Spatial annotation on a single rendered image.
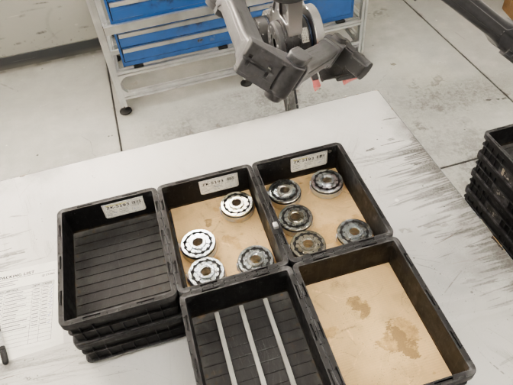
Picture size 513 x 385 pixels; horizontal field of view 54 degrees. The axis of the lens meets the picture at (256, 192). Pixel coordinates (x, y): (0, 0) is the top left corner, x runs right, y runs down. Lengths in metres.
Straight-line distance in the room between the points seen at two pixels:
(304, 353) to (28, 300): 0.88
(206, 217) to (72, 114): 2.15
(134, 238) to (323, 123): 0.92
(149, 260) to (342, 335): 0.59
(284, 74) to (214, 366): 0.73
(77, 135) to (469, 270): 2.50
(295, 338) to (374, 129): 1.01
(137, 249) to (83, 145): 1.82
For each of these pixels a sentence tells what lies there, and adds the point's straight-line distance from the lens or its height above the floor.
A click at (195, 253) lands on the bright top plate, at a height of 0.86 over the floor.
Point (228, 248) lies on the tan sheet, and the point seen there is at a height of 0.83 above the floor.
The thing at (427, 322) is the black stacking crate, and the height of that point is 0.85.
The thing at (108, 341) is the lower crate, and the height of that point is 0.80.
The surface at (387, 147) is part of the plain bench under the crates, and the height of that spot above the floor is 0.70.
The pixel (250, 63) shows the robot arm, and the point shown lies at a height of 1.46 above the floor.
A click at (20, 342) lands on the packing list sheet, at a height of 0.70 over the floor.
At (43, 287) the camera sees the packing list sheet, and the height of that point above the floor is 0.70.
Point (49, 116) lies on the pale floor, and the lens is 3.65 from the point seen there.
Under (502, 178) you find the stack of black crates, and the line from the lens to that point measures 2.29.
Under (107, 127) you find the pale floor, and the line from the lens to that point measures 3.39.
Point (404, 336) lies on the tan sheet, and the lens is 1.37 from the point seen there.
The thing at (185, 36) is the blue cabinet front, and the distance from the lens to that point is 3.24.
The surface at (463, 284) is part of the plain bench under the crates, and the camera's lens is 1.65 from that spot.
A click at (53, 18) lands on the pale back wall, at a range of 4.09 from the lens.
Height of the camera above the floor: 2.03
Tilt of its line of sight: 47 degrees down
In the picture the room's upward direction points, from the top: 6 degrees counter-clockwise
